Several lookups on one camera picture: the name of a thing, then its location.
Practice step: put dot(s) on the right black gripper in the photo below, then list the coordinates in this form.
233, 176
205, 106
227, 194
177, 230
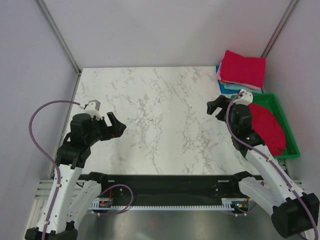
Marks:
220, 101

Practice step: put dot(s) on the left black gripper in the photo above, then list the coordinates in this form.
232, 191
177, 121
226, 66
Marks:
117, 127

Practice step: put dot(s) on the red t shirt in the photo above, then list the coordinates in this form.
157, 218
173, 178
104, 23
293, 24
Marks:
268, 128
236, 68

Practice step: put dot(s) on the green plastic tray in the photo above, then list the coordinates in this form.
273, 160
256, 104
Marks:
269, 101

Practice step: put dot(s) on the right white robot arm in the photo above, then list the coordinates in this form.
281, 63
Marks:
292, 210

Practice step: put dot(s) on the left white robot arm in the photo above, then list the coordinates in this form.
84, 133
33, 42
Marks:
63, 214

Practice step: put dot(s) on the folded blue t shirt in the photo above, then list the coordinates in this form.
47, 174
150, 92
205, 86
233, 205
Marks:
234, 90

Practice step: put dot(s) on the folded teal t shirt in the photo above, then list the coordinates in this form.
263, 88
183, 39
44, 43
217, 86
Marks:
230, 86

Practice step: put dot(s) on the folded pink t shirt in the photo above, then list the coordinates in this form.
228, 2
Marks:
218, 75

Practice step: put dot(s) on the crumpled red t shirt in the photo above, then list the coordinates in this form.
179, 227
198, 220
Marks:
268, 128

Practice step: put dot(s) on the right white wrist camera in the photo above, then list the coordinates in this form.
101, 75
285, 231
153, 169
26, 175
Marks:
244, 98

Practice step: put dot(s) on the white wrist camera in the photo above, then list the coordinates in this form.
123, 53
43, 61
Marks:
92, 108
244, 98

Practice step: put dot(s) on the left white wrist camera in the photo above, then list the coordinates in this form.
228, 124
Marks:
92, 108

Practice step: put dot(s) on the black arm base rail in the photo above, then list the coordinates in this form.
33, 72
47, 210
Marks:
166, 189

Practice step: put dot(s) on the white slotted cable duct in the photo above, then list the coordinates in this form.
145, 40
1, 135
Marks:
223, 204

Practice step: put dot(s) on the right aluminium frame post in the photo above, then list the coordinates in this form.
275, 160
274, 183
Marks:
289, 11

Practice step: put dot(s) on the aluminium frame post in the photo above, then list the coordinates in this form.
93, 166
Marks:
289, 11
58, 35

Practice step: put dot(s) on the left aluminium frame post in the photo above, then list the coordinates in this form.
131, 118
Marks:
58, 35

